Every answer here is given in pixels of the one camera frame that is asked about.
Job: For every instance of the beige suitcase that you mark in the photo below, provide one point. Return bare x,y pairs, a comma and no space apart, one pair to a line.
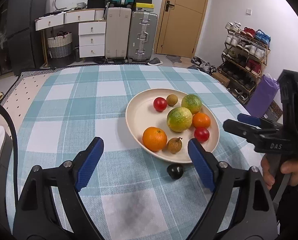
117,33

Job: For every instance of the shoe rack with shoes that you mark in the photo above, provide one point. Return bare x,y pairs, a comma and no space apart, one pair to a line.
244,58

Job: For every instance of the red cherry tomato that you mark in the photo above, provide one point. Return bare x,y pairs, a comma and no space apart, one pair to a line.
201,134

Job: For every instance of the purple bag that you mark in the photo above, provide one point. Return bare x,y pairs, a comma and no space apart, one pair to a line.
263,96

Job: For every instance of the orange mandarin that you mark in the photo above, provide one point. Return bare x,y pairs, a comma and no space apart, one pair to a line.
155,139
201,120

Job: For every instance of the white drawer desk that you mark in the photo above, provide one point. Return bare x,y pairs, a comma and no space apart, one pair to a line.
87,26

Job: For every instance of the wooden door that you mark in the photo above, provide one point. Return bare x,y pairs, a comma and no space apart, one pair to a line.
179,27

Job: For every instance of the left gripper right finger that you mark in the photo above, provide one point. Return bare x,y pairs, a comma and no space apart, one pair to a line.
240,206

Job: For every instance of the brown stemmed longan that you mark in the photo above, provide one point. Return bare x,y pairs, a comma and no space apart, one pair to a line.
174,145

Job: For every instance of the checkered teal tablecloth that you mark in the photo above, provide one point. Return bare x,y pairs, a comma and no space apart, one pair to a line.
130,194

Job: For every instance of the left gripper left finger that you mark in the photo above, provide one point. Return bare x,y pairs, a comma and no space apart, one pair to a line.
50,206

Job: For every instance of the woven laundry basket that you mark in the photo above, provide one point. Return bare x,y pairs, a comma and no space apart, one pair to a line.
61,45

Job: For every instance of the cream oval plate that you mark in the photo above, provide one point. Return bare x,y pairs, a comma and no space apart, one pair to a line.
140,115

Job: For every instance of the black refrigerator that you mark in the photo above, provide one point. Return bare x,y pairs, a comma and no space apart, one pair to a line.
20,42

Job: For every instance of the person's right hand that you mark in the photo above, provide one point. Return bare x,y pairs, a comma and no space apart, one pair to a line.
288,167

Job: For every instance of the green citrus fruit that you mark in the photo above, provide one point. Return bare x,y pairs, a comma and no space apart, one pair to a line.
192,102

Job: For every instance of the red tomato in plate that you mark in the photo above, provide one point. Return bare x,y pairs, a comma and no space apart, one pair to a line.
160,104

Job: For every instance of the yellow-green citrus fruit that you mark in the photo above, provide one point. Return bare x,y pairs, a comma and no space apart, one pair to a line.
179,119

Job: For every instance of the brown longan fruit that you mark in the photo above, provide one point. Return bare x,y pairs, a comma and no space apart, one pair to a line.
172,99

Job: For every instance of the yellow black box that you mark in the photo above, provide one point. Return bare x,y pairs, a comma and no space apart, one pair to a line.
148,7

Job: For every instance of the silver suitcase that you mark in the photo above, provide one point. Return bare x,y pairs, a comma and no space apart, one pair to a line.
142,32

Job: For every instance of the orange mandarin in plate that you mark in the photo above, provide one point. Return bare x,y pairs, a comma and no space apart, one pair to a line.
155,139

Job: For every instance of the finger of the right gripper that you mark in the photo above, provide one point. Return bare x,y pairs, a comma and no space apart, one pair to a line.
249,133
256,120

